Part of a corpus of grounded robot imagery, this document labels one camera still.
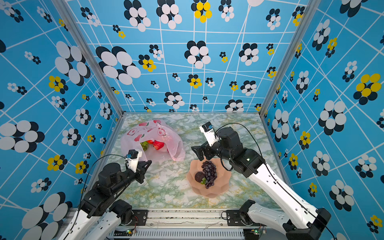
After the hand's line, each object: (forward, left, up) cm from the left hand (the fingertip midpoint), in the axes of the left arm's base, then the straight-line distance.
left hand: (151, 161), depth 70 cm
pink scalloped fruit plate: (-5, -35, -20) cm, 41 cm away
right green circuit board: (-26, -48, -21) cm, 58 cm away
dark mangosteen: (-1, -23, -16) cm, 28 cm away
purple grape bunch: (+3, -29, -16) cm, 33 cm away
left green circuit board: (-26, +14, -24) cm, 38 cm away
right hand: (+6, -24, +8) cm, 26 cm away
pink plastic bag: (+22, +4, -3) cm, 23 cm away
